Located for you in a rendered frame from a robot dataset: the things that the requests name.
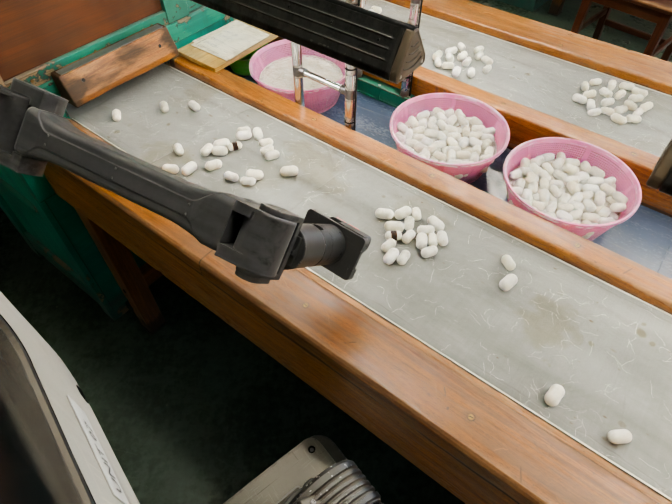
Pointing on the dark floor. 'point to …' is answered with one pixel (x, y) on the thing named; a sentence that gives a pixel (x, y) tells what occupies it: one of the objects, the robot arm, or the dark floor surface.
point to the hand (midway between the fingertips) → (356, 242)
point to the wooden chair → (659, 12)
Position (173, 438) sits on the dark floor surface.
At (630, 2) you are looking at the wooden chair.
